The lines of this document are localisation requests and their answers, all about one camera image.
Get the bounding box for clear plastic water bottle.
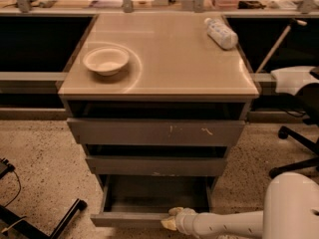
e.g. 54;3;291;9
204;18;238;50

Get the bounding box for white paper bowl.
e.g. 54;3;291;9
83;47;130;76

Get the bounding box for grey drawer cabinet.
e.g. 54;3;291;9
55;12;262;191

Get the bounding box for grey bottom drawer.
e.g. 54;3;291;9
91;175;214;228

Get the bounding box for grey top drawer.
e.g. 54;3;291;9
67;119;244;146

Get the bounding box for grey middle drawer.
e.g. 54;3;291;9
86;155;227;176

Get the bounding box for black device with cable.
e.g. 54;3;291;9
0;158;22;206

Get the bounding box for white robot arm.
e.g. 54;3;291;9
161;172;319;239

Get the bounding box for black office chair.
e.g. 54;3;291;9
268;65;319;179

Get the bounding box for black gadgets on desk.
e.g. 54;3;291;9
238;0;265;9

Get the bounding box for grey drawer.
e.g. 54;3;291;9
67;119;244;146
91;175;214;228
86;155;227;176

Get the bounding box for black metal stand frame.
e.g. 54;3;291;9
0;198;87;239

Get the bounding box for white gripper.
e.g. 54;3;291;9
160;207;200;238

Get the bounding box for white stick with tip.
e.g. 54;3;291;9
255;18;308;74

